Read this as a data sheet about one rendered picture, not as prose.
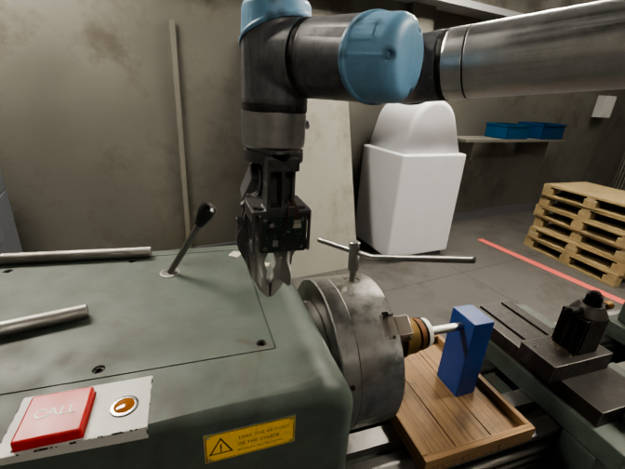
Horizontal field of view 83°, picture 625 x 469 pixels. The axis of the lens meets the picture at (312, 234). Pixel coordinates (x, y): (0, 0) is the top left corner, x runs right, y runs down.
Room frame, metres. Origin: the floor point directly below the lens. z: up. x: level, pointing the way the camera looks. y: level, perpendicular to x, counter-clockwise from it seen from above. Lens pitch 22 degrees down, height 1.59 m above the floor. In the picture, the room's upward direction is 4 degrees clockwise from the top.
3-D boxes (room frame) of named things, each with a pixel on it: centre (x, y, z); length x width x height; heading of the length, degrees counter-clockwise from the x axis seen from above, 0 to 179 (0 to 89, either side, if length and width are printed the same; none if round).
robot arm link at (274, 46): (0.43, 0.05, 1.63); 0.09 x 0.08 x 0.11; 55
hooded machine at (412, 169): (3.75, -0.99, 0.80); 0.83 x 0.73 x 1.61; 118
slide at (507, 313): (0.83, -0.68, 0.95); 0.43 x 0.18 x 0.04; 20
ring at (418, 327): (0.68, -0.23, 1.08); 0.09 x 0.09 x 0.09; 20
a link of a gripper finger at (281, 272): (0.43, 0.04, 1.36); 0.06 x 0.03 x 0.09; 20
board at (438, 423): (0.72, -0.34, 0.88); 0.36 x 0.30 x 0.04; 20
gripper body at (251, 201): (0.42, 0.05, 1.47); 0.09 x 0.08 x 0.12; 20
